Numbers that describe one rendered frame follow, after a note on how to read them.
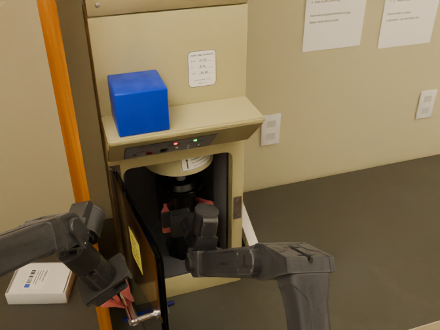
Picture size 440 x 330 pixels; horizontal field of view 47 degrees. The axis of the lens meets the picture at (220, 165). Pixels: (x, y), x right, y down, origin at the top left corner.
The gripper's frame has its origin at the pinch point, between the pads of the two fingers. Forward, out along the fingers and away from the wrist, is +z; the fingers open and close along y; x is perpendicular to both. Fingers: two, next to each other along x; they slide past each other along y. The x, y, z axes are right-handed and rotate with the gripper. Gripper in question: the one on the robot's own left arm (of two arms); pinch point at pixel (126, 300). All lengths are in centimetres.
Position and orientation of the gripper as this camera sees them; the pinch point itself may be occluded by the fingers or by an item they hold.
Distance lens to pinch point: 107.8
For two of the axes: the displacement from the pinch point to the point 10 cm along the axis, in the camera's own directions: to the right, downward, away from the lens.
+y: -8.3, 5.6, -0.8
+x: 4.1, 5.1, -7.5
